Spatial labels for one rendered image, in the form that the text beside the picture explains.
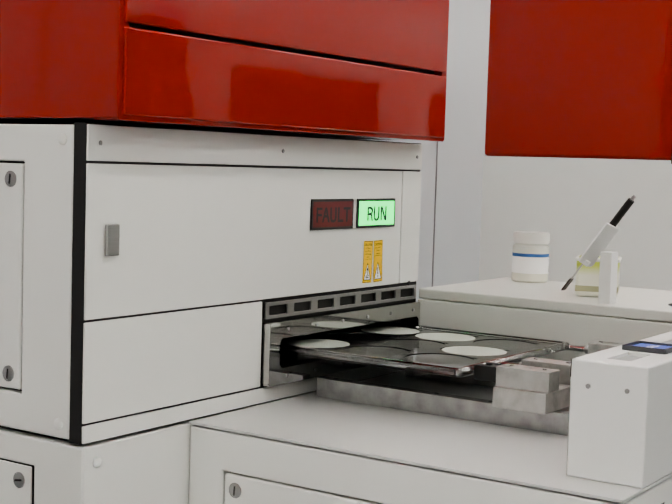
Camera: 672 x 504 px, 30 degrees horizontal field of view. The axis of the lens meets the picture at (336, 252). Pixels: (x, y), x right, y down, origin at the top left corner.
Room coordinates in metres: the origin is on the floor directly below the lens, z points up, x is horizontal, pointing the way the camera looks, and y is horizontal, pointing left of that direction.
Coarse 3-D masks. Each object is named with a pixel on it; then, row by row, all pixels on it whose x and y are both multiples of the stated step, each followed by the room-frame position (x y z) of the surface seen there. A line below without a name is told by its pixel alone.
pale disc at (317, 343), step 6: (288, 342) 1.94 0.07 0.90; (294, 342) 1.94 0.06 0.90; (300, 342) 1.94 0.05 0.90; (306, 342) 1.94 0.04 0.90; (312, 342) 1.95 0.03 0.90; (318, 342) 1.95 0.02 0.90; (324, 342) 1.95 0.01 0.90; (330, 342) 1.95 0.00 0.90; (336, 342) 1.96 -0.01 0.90; (342, 342) 1.96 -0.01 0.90
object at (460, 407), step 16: (320, 384) 1.91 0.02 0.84; (336, 384) 1.89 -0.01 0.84; (352, 384) 1.88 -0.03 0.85; (368, 384) 1.87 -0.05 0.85; (352, 400) 1.88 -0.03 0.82; (368, 400) 1.86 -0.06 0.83; (384, 400) 1.85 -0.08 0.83; (400, 400) 1.83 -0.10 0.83; (416, 400) 1.82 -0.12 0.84; (432, 400) 1.80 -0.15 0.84; (448, 400) 1.79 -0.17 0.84; (464, 400) 1.77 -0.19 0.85; (480, 400) 1.76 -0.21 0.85; (448, 416) 1.79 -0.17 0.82; (464, 416) 1.77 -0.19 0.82; (480, 416) 1.76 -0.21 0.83; (496, 416) 1.74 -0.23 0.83; (512, 416) 1.73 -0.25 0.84; (528, 416) 1.72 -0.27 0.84; (544, 416) 1.70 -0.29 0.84; (560, 416) 1.69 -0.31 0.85; (560, 432) 1.69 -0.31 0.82
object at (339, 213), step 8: (320, 208) 1.95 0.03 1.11; (328, 208) 1.97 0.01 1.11; (336, 208) 1.99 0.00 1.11; (344, 208) 2.01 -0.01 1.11; (320, 216) 1.95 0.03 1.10; (328, 216) 1.97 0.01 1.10; (336, 216) 1.99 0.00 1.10; (344, 216) 2.01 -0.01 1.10; (320, 224) 1.95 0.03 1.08; (328, 224) 1.97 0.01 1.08; (336, 224) 1.99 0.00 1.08; (344, 224) 2.01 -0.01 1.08
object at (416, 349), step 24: (312, 336) 2.01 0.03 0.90; (336, 336) 2.03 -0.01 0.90; (360, 336) 2.04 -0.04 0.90; (384, 336) 2.05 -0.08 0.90; (408, 336) 2.05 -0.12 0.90; (480, 336) 2.08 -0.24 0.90; (408, 360) 1.79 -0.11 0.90; (432, 360) 1.80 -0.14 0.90; (456, 360) 1.81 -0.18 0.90; (480, 360) 1.81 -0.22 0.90
